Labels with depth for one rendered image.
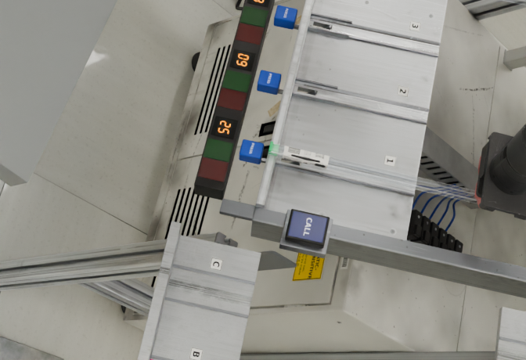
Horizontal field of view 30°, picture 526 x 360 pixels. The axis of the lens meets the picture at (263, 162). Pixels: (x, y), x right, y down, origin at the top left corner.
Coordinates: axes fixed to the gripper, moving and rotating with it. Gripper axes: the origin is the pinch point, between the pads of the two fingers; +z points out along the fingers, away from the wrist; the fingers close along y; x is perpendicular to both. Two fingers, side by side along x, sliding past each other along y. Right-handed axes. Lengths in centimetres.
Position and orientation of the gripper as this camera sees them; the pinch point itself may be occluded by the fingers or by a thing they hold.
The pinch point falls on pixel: (486, 199)
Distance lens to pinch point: 132.8
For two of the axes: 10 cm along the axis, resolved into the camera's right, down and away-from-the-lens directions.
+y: 2.1, -8.9, 4.1
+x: -9.7, -2.5, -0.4
